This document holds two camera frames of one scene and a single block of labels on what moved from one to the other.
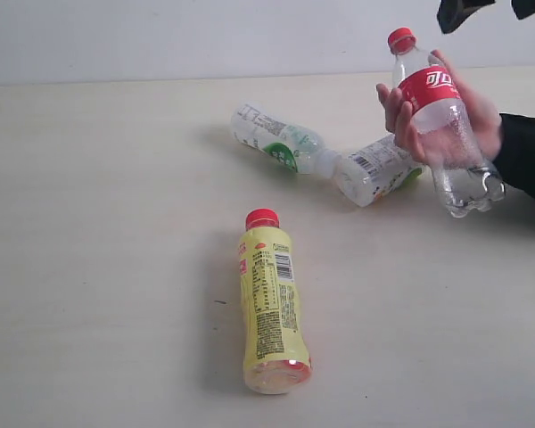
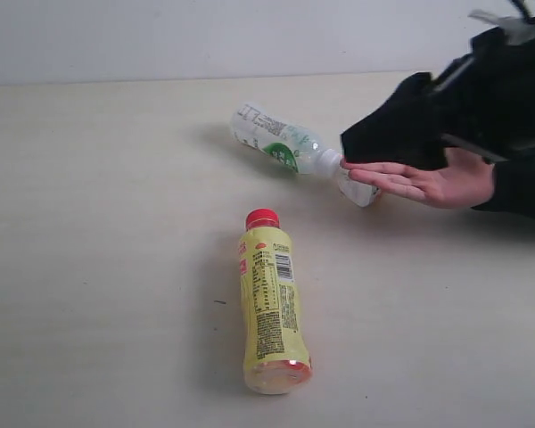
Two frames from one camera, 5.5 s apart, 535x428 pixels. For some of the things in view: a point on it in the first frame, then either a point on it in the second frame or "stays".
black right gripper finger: x=451 y=13 to x=494 y=102
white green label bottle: x=297 y=147 stays
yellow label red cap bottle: x=276 y=359 stays
